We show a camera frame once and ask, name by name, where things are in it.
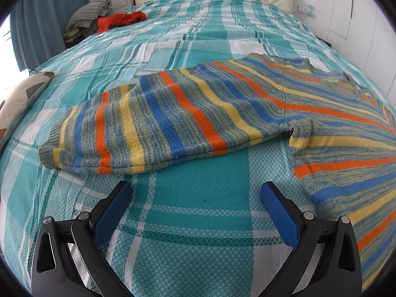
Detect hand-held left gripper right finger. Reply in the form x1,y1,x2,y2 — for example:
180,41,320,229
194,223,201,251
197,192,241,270
261,181,362,297

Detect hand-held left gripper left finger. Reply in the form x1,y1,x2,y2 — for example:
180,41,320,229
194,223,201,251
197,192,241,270
31,180,134,297

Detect striped knit sweater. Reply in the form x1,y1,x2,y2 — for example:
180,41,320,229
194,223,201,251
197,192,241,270
39,52,396,273

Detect grey checked clothes pile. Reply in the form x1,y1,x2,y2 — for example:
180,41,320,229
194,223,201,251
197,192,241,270
66,0,112,31

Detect teal plaid bed blanket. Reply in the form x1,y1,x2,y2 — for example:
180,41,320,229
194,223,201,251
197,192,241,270
0,0,396,297

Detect patterned beige pillow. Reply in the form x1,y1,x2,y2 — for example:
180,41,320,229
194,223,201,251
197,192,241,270
0,71,55,155

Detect red cloth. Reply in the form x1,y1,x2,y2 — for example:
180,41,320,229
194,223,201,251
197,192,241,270
97,11,147,34

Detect window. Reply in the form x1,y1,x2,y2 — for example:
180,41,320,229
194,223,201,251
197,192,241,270
0,15,22,78

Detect teal curtain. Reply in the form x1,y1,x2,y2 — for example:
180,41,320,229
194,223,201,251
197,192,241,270
9,0,90,72

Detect white wardrobe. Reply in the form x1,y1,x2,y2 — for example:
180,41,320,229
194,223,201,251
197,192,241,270
328,0,396,78

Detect white wall switch panel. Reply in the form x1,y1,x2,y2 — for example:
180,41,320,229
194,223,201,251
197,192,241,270
297,4,317,16

